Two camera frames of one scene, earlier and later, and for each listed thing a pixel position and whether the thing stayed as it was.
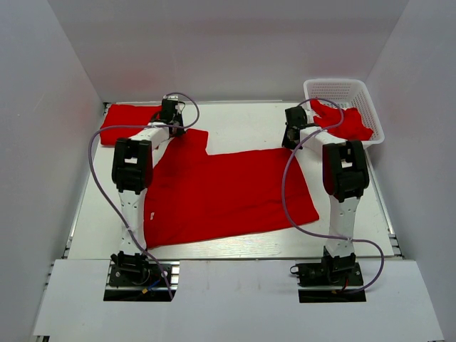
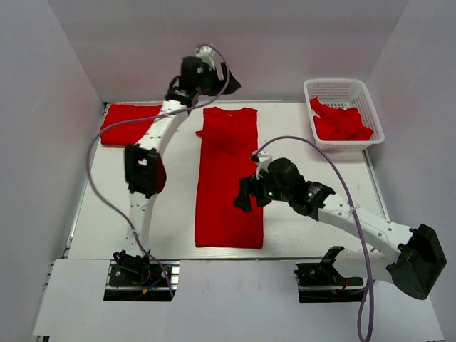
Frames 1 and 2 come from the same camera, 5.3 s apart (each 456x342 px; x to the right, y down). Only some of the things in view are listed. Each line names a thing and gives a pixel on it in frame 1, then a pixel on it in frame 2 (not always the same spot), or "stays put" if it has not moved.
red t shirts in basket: (351, 126) stays put
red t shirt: (192, 194) → (227, 142)
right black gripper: (286, 143) → (248, 186)
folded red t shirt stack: (126, 115) stays put
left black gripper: (179, 132) → (205, 69)
